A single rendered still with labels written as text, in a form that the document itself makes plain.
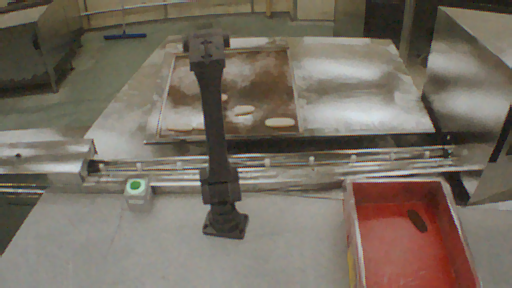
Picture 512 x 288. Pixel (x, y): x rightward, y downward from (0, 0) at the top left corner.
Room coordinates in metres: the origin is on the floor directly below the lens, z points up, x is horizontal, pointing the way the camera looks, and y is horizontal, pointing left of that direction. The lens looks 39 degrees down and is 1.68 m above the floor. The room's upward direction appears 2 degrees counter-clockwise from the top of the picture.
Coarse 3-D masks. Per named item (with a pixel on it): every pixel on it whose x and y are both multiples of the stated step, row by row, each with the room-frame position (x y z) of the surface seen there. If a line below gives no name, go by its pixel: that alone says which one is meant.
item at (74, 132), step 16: (48, 128) 1.22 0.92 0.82; (64, 128) 1.21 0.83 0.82; (80, 128) 1.20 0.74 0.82; (0, 192) 0.82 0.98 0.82; (16, 192) 0.82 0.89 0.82; (32, 192) 0.82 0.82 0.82; (0, 208) 0.82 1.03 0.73; (16, 208) 0.82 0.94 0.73; (32, 208) 0.82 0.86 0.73; (0, 224) 0.82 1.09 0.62; (16, 224) 0.82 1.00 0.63; (0, 240) 0.82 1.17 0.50; (0, 256) 0.82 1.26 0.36
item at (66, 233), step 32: (256, 192) 0.82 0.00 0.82; (32, 224) 0.67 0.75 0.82; (64, 224) 0.68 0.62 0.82; (96, 224) 0.69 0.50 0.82; (128, 224) 0.69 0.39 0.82; (160, 224) 0.70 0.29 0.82; (192, 224) 0.70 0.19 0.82; (256, 224) 0.69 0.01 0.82; (288, 224) 0.69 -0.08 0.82; (320, 224) 0.68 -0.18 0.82; (480, 224) 0.61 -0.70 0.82; (32, 256) 0.55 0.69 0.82; (64, 256) 0.56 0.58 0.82; (96, 256) 0.57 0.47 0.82; (128, 256) 0.57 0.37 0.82; (160, 256) 0.58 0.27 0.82; (192, 256) 0.58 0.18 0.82; (224, 256) 0.58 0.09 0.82; (256, 256) 0.58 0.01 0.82; (288, 256) 0.58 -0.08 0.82; (320, 256) 0.57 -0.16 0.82; (480, 256) 0.49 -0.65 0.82
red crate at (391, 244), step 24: (360, 216) 0.70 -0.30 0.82; (384, 216) 0.69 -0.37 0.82; (408, 216) 0.68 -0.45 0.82; (432, 216) 0.67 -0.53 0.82; (360, 240) 0.61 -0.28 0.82; (384, 240) 0.60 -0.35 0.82; (408, 240) 0.59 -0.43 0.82; (432, 240) 0.58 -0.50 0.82; (384, 264) 0.52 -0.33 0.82; (408, 264) 0.51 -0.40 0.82; (432, 264) 0.49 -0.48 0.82
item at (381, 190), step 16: (432, 176) 0.74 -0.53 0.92; (352, 192) 0.70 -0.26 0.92; (368, 192) 0.74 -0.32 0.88; (384, 192) 0.73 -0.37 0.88; (400, 192) 0.73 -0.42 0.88; (416, 192) 0.73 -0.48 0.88; (432, 192) 0.72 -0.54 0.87; (448, 192) 0.67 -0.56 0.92; (352, 208) 0.64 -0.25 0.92; (448, 208) 0.62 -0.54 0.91; (352, 224) 0.59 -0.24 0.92; (448, 224) 0.58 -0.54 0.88; (352, 240) 0.55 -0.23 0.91; (448, 240) 0.55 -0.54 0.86; (464, 240) 0.49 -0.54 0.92; (352, 256) 0.50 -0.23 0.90; (464, 256) 0.45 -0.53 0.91; (352, 272) 0.47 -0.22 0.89; (464, 272) 0.41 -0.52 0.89
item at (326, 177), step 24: (312, 168) 0.87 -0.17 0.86; (336, 168) 0.87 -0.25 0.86; (360, 168) 0.86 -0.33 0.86; (384, 168) 0.86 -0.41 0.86; (408, 168) 0.85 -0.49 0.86; (432, 168) 0.84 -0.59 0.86; (48, 192) 0.82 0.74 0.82; (72, 192) 0.82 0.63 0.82; (96, 192) 0.82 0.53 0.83; (120, 192) 0.82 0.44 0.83; (168, 192) 0.82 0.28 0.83; (192, 192) 0.82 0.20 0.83
